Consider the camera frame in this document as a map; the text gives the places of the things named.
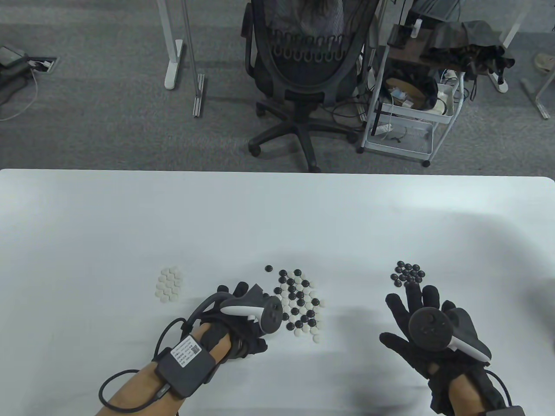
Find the person's left hand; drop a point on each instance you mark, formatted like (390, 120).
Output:
(247, 344)

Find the person's right hand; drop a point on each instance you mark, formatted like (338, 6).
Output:
(414, 351)

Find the pile of mixed go stones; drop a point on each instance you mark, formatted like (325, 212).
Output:
(299, 303)

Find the group of black go stones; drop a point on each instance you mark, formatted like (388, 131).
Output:
(409, 273)

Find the group of white go stones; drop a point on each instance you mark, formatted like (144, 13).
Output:
(170, 284)

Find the person's left forearm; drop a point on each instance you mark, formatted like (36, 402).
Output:
(138, 394)

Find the grey white right hand controller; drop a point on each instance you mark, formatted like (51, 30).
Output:
(428, 329)

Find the dark grey left hand controller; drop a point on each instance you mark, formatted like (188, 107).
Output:
(272, 316)

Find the black left wrist sensor box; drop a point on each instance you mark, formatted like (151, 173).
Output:
(186, 368)

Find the black wrist sensor box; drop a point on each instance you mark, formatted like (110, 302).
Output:
(186, 368)
(505, 411)

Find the black right wrist sensor box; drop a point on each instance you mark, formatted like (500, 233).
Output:
(505, 411)

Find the white wheeled utility cart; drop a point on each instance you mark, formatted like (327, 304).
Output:
(416, 145)

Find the white power strip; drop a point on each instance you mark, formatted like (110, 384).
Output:
(381, 129)

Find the white power adapter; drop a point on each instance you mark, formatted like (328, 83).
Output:
(445, 97)

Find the black and tan bag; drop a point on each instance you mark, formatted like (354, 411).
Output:
(427, 93)

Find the black mesh office chair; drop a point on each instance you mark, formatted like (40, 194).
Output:
(303, 73)

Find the grey desk leg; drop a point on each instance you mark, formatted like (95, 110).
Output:
(540, 102)

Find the black phone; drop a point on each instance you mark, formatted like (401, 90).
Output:
(399, 37)

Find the black crumpled cloth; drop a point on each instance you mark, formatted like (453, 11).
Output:
(468, 39)

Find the beige shoe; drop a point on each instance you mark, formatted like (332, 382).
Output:
(545, 61)

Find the small white bottle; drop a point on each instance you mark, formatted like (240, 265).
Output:
(418, 28)

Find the white slanted desk leg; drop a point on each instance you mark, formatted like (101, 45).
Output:
(514, 26)

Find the floor socket box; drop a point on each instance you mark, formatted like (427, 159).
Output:
(43, 65)

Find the aluminium profile post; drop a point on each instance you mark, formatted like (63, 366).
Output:
(198, 95)

